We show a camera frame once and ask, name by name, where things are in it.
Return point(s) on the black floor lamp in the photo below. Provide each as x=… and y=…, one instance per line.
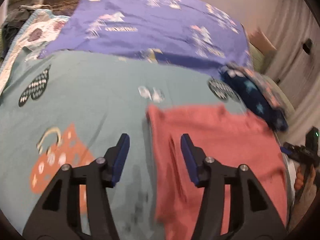
x=307, y=45

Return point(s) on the navy star-print folded garment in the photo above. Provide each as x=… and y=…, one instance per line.
x=253, y=99

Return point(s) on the teal patterned bed sheet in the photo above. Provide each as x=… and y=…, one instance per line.
x=70, y=107

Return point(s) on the green pillow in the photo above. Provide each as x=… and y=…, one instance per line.
x=261, y=62

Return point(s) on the grey floral folded garment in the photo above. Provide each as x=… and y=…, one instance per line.
x=270, y=94

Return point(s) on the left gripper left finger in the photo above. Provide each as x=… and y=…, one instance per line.
x=57, y=212

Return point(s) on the salmon pink garment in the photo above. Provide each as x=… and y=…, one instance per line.
x=231, y=139

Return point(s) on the white patterned quilt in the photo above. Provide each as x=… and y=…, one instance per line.
x=41, y=27

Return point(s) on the purple tree-print sheet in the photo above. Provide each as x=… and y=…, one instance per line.
x=188, y=33

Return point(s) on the peach pillow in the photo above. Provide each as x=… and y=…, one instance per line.
x=258, y=39

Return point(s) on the beige curtain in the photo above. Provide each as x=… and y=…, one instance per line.
x=287, y=24

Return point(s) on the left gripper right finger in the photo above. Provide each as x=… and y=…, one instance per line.
x=234, y=203

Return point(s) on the dark clothes pile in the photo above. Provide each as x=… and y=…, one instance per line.
x=13, y=23

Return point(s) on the right hand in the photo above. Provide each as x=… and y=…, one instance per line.
x=299, y=181

